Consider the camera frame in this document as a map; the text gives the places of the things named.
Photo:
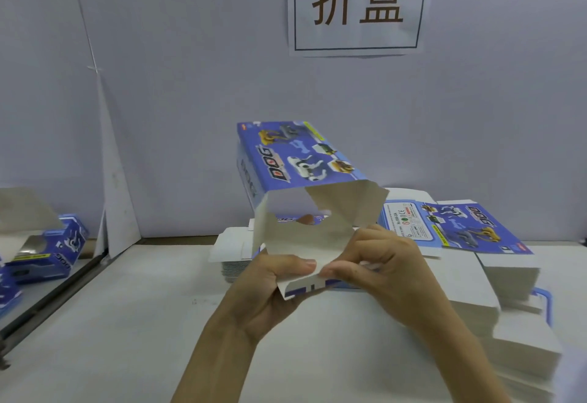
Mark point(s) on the person's right hand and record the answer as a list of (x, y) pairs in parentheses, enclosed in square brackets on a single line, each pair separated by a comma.
[(403, 274)]

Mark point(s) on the person's left hand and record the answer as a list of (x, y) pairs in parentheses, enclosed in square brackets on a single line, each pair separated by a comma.
[(257, 297)]

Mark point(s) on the stack of boxes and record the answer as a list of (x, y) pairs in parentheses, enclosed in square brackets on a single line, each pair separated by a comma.
[(504, 325), (229, 247)]

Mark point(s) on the blue dog-print cardboard box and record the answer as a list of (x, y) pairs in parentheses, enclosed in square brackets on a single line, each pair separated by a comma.
[(293, 164)]

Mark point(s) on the pile of blue boxes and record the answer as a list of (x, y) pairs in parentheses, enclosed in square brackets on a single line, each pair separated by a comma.
[(50, 247)]

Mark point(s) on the person's left forearm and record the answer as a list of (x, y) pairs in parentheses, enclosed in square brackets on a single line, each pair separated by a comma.
[(211, 371)]

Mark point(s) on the person's right forearm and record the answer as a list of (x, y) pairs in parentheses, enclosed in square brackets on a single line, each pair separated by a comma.
[(463, 366)]

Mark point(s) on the white paper wall sign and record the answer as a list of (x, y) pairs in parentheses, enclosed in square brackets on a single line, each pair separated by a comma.
[(358, 41)]

